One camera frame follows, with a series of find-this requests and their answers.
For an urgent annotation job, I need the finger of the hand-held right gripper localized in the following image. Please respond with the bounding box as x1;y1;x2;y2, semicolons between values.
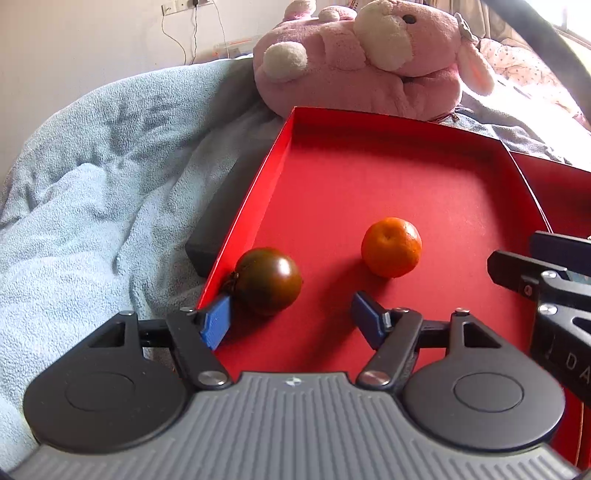
487;250;568;296
529;231;591;282

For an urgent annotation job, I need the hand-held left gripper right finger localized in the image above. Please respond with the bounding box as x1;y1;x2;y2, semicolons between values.
350;292;505;389

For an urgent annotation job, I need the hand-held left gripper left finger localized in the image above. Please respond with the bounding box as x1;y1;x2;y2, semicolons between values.
87;295;233;389

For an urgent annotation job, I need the dark brown tomato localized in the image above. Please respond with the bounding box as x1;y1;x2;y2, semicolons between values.
229;248;303;317

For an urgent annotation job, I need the small orange tangerine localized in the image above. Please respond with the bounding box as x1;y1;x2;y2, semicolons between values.
361;217;423;278

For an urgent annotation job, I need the red box tray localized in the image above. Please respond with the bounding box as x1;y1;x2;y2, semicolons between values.
196;107;591;468

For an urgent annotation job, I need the red box lid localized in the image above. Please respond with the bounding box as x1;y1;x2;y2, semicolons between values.
509;150;591;241

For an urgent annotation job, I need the black flat box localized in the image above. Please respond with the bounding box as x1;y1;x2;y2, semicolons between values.
185;157;269;278

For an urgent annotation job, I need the light blue fleece blanket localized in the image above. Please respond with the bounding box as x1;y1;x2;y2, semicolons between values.
0;58;296;462

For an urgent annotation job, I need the pink dotted white blanket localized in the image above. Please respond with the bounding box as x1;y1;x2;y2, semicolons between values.
480;38;588;117

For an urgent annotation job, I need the pink plush toy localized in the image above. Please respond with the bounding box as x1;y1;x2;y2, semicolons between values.
253;0;496;121

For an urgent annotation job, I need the clear plastic storage box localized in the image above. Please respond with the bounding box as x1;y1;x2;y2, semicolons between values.
212;39;256;61

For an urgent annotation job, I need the black blurry cable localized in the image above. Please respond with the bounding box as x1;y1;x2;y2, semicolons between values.
480;0;591;136

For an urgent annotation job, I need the thin white cable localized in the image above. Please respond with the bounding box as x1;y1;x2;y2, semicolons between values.
213;4;230;47
161;13;188;65

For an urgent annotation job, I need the white wall socket strip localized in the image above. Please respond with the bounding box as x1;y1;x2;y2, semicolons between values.
161;0;216;15

